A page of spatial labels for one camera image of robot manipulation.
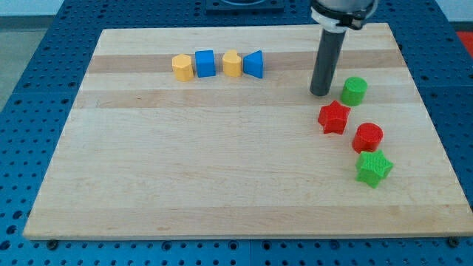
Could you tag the green star block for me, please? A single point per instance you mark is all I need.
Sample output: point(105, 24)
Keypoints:
point(372, 167)

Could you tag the red cylinder block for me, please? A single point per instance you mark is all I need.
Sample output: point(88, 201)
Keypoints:
point(368, 137)

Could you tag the yellow hexagon block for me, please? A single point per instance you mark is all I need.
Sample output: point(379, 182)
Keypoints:
point(182, 67)

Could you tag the yellow heart block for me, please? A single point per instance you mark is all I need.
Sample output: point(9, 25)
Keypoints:
point(232, 64)

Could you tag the dark blue base plate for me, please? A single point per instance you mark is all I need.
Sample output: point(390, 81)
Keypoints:
point(243, 6)

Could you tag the blue cube block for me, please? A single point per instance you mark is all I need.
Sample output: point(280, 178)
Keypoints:
point(205, 63)

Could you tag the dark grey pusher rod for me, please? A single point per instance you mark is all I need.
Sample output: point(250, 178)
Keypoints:
point(326, 60)

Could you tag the blue triangle block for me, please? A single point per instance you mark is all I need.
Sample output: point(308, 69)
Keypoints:
point(253, 64)

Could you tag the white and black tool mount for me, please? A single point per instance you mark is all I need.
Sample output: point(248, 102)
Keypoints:
point(336, 16)

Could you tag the green cylinder block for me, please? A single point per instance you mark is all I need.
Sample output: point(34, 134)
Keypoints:
point(354, 91)

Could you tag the red star block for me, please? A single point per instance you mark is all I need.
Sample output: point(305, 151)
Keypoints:
point(333, 117)

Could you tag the wooden board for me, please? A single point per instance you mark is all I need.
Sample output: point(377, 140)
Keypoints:
point(145, 156)

